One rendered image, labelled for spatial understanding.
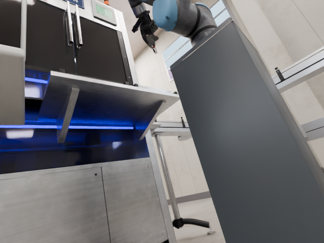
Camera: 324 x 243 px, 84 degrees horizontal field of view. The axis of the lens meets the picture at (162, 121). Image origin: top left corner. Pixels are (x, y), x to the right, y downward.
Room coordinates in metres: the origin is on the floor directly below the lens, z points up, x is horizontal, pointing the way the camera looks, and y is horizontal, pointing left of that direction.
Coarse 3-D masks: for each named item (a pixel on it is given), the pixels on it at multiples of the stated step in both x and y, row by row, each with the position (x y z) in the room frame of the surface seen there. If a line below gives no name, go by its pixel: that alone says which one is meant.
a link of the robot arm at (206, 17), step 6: (198, 6) 0.51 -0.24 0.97; (204, 6) 0.53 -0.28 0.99; (198, 12) 0.50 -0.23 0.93; (204, 12) 0.52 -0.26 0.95; (210, 12) 0.55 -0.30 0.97; (198, 18) 0.51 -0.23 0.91; (204, 18) 0.52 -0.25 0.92; (210, 18) 0.53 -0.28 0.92; (198, 24) 0.52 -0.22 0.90; (204, 24) 0.53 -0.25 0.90; (210, 24) 0.53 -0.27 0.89; (192, 30) 0.54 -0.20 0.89; (186, 36) 0.57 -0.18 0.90; (192, 36) 0.56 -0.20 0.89
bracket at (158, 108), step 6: (162, 102) 0.98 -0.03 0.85; (156, 108) 1.02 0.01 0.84; (150, 114) 1.07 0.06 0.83; (156, 114) 1.05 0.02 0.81; (144, 120) 1.13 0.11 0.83; (150, 120) 1.08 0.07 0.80; (138, 126) 1.19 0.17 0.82; (144, 126) 1.14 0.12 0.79; (150, 126) 1.14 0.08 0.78; (138, 132) 1.20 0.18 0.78; (144, 132) 1.16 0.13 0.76; (138, 138) 1.21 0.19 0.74
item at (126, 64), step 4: (120, 32) 1.26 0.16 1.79; (120, 36) 1.26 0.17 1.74; (120, 40) 1.25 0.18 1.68; (120, 44) 1.24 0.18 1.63; (120, 48) 1.24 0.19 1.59; (124, 48) 1.27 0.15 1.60; (124, 52) 1.26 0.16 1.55; (124, 56) 1.25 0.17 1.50; (124, 60) 1.25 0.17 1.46; (124, 64) 1.24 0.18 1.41; (124, 68) 1.24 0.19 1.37; (128, 68) 1.26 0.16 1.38; (128, 72) 1.26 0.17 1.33; (128, 76) 1.25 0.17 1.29; (128, 80) 1.25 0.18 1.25; (132, 84) 1.27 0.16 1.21
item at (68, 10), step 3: (69, 6) 0.91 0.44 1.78; (66, 9) 0.94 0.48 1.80; (69, 9) 0.91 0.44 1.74; (66, 12) 0.96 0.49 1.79; (69, 12) 0.91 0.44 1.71; (69, 15) 0.91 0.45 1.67; (69, 18) 0.91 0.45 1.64; (69, 21) 0.91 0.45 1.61; (69, 24) 0.91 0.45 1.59; (69, 27) 0.91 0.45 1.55; (69, 30) 0.91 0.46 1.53; (69, 33) 0.91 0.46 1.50; (72, 33) 0.92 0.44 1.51; (69, 36) 0.91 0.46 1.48; (72, 36) 0.91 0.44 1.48; (72, 39) 0.91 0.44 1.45; (69, 42) 0.94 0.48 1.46; (72, 42) 0.92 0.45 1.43; (69, 45) 0.96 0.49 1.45
